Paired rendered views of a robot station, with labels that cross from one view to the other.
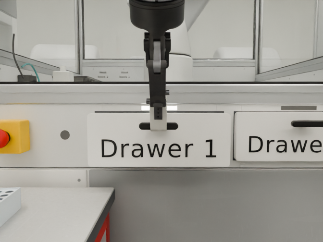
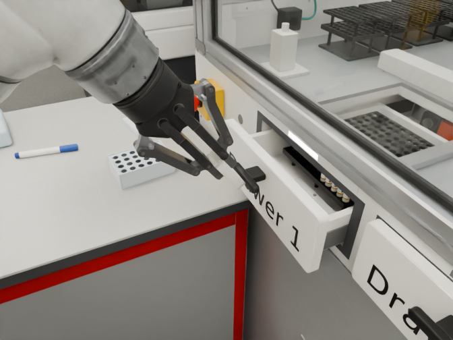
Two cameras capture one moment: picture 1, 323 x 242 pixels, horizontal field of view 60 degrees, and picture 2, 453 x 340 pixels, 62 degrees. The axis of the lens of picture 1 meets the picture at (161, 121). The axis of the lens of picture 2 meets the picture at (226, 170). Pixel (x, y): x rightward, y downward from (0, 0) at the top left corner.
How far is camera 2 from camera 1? 0.59 m
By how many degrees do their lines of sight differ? 67
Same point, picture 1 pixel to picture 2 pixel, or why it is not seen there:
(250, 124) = (379, 251)
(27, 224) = (151, 191)
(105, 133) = (232, 148)
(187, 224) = (305, 282)
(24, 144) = not seen: hidden behind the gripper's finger
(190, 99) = (330, 158)
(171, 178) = not seen: hidden behind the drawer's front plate
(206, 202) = (323, 282)
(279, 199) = not seen: outside the picture
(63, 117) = (240, 101)
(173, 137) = (270, 195)
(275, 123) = (415, 285)
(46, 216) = (168, 192)
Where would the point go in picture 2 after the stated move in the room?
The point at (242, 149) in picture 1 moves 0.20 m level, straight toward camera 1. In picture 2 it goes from (361, 270) to (216, 291)
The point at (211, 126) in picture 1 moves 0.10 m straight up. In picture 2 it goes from (299, 216) to (309, 156)
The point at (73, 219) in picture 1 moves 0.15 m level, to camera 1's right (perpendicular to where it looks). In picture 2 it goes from (170, 208) to (199, 263)
